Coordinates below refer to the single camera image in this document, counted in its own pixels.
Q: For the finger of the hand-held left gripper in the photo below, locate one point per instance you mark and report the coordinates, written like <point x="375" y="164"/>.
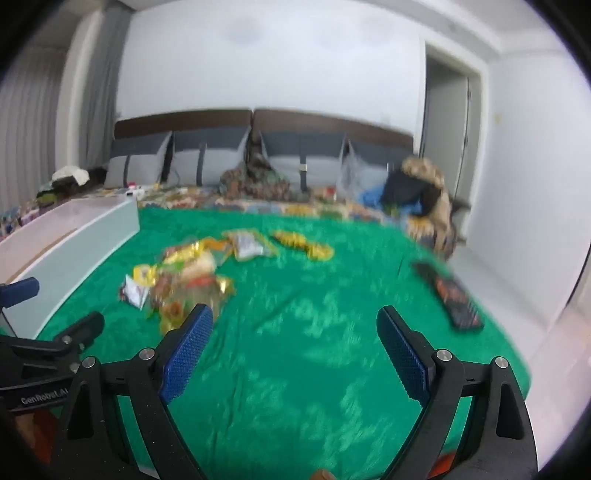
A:
<point x="18" y="291"/>
<point x="85" y="330"/>

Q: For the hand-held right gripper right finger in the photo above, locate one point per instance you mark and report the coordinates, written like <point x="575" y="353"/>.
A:
<point x="404" y="350"/>

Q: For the black bag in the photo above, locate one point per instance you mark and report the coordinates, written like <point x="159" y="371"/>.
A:
<point x="406" y="191"/>

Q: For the grey curtain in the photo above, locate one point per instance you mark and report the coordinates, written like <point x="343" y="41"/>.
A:
<point x="41" y="115"/>

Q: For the beige patterned cloth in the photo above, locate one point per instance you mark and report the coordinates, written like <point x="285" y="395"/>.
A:
<point x="436" y="184"/>

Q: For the white storage box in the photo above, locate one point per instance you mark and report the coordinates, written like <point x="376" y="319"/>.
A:
<point x="69" y="240"/>

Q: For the floral bedsheet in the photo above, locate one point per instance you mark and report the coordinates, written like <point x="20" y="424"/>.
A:
<point x="194" y="198"/>

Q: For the clear plastic bag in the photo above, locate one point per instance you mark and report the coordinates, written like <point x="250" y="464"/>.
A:
<point x="352" y="173"/>

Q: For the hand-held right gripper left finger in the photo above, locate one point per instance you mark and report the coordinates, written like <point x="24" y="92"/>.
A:
<point x="187" y="350"/>

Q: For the green patterned blanket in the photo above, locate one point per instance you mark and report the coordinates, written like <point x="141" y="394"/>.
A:
<point x="300" y="323"/>

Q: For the black flat device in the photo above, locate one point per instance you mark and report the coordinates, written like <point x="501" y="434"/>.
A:
<point x="425" y="272"/>

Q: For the blue cloth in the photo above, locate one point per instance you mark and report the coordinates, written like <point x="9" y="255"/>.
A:
<point x="371" y="199"/>

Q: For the clear sausage packet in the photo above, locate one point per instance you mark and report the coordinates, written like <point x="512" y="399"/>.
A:
<point x="184" y="300"/>

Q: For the smartphone with lit screen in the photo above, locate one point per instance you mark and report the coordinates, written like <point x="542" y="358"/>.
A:
<point x="459" y="302"/>

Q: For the red and yellow snack packet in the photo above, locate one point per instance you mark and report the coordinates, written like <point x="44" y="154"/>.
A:
<point x="194" y="254"/>

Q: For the grey pillow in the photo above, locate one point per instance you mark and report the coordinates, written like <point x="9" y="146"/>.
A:
<point x="136" y="166"/>
<point x="374" y="161"/>
<point x="304" y="168"/>
<point x="207" y="161"/>

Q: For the doorway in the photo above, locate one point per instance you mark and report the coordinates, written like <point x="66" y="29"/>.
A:
<point x="450" y="129"/>

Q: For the white cloth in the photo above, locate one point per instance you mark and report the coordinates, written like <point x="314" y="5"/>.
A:
<point x="71" y="174"/>

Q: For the clear packet with yellow border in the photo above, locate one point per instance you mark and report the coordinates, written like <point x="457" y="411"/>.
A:
<point x="249" y="244"/>

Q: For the dark floral cloth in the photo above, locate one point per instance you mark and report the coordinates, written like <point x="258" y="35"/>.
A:
<point x="254" y="182"/>

